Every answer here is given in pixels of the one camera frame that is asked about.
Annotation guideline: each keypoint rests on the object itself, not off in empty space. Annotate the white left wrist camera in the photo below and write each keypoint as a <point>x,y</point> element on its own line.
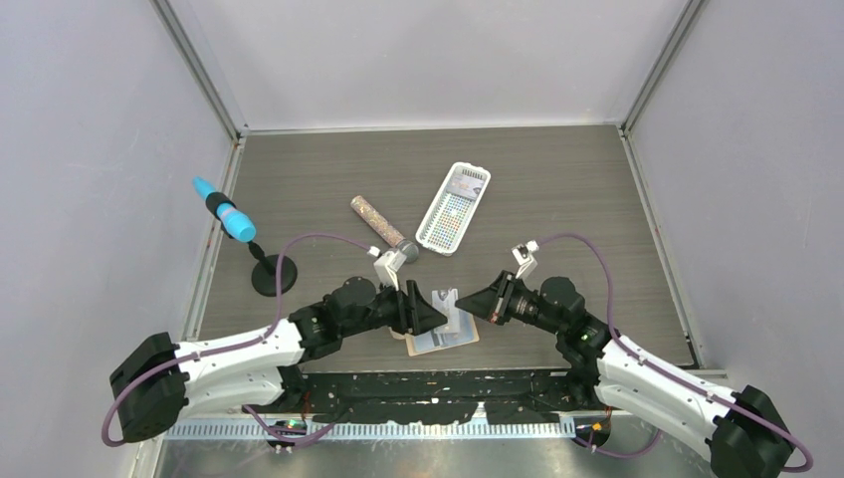
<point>386,265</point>

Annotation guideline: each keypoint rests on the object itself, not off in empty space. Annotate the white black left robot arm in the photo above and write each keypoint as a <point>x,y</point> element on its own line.
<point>162,381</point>

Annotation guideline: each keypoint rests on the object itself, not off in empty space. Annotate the black round microphone stand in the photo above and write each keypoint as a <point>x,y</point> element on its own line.
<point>272,275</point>

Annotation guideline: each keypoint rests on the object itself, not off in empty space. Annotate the card in white basket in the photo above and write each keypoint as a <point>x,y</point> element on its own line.
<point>465,189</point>

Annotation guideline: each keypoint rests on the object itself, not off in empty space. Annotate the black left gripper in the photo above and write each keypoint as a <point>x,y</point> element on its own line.
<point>411,310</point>

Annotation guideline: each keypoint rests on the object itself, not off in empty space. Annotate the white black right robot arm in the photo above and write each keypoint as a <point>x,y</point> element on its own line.
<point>740,434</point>

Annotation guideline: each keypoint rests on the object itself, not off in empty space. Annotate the silver VIP credit card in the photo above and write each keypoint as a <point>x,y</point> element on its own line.
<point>444,301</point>

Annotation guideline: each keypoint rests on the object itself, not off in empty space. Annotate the white plastic mesh basket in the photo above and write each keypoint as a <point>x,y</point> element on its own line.
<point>448,216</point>

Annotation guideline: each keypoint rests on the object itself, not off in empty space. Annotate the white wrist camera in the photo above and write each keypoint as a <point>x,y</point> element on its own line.
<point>524,255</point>
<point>386,265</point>

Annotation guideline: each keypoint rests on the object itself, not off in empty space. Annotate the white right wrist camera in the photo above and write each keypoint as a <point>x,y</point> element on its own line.
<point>524,255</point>

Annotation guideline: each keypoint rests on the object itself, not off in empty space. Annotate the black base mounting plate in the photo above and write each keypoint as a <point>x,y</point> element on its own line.
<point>508,396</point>

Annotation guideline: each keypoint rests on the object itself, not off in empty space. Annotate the glitter handle microphone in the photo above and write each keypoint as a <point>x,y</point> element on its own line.
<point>384,229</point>

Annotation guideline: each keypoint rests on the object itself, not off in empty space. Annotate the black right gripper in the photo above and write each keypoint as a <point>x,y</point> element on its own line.
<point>493,303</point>

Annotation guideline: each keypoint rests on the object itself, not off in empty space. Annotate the blue microphone on stand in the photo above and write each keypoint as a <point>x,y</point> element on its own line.
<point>235,223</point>

